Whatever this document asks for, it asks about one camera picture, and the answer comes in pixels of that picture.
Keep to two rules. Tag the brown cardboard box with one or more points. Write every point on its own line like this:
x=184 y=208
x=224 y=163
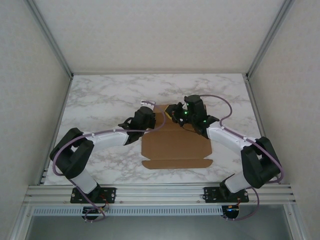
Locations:
x=175 y=147

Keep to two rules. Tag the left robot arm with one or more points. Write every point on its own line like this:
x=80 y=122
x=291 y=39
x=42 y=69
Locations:
x=107 y=140

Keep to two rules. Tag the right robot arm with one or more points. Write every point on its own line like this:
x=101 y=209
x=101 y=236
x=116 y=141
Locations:
x=225 y=137

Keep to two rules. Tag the small electronics board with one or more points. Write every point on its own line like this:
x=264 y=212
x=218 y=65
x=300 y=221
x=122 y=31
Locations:
x=92 y=211
x=231 y=211

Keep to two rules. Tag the aluminium table side rail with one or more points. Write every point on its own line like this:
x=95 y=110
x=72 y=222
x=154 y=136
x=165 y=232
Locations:
x=257 y=117
x=65 y=100

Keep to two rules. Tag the aluminium mounting rail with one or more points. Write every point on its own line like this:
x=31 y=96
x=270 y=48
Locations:
x=160 y=193

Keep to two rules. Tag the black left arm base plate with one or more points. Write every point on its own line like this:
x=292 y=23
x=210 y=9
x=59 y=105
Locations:
x=111 y=193

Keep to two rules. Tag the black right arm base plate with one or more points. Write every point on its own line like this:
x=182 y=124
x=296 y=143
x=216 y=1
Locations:
x=212 y=195

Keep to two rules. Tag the aluminium frame post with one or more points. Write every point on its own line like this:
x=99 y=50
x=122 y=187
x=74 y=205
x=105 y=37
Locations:
x=270 y=37
x=50 y=40

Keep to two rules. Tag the aluminium frame leg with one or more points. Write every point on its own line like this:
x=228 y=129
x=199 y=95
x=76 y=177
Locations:
x=22 y=220
x=293 y=220

